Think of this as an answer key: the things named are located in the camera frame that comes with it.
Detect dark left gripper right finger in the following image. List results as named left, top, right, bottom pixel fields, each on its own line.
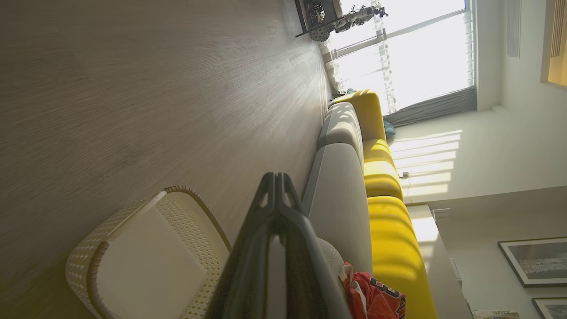
left=276, top=172, right=353, bottom=319

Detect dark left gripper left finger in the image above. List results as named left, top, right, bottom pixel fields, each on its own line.
left=205, top=172, right=280, bottom=319

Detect grey fabric sofa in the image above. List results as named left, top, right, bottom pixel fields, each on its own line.
left=301, top=101, right=375, bottom=293

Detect small framed picture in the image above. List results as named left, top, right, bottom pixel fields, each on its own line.
left=531, top=297, right=567, bottom=319

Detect white woven laundry basket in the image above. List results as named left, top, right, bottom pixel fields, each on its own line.
left=65, top=186, right=233, bottom=319

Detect white wall vent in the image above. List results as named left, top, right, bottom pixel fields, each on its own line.
left=507, top=0, right=522, bottom=58

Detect grey curtain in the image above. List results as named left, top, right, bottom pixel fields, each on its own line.
left=384, top=86, right=478, bottom=128

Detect background wheeled robot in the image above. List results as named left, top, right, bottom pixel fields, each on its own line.
left=294, top=0, right=389, bottom=43

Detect white side cabinet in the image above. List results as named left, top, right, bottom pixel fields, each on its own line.
left=405, top=204, right=474, bottom=319

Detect wooden slatted panel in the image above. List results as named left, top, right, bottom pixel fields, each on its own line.
left=540, top=0, right=567, bottom=88

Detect printed newspaper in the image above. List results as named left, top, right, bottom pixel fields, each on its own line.
left=471, top=309, right=522, bottom=319

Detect large bright window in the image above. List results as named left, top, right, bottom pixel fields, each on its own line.
left=330, top=0, right=477, bottom=113

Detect red and white basketball jersey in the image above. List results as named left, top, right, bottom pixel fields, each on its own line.
left=339, top=262, right=407, bottom=319

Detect large framed picture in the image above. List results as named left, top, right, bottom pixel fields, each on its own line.
left=497, top=237, right=567, bottom=288

